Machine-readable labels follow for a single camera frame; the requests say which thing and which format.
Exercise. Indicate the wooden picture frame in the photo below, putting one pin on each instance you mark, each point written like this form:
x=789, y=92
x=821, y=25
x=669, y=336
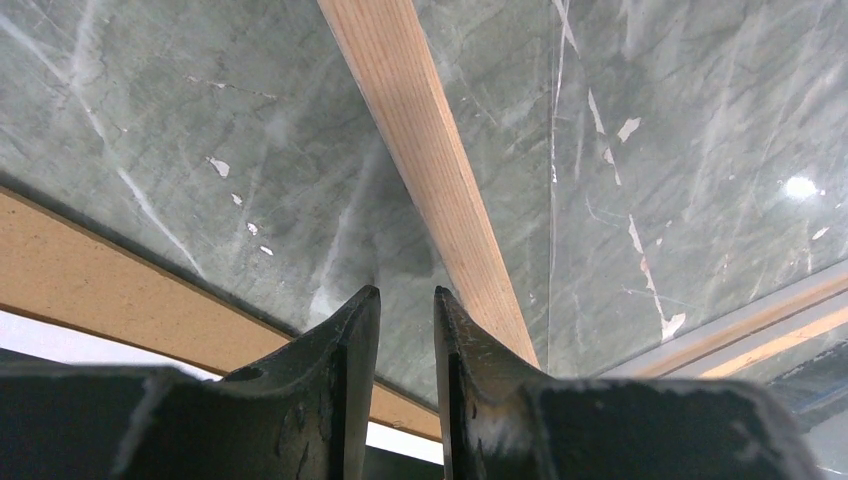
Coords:
x=385, y=48

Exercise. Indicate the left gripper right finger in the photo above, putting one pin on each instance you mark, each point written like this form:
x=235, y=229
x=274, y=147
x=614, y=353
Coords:
x=502, y=418

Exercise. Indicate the clear acrylic sheet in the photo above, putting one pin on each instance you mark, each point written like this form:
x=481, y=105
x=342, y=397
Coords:
x=699, y=163

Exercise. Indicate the brown backing board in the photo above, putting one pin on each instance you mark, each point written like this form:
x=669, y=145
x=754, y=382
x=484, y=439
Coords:
x=59, y=272

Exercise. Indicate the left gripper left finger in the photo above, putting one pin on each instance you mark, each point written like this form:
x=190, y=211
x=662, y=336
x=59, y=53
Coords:
x=300, y=412

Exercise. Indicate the glossy photo print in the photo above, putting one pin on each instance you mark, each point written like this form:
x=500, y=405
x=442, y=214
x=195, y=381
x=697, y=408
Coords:
x=391, y=454

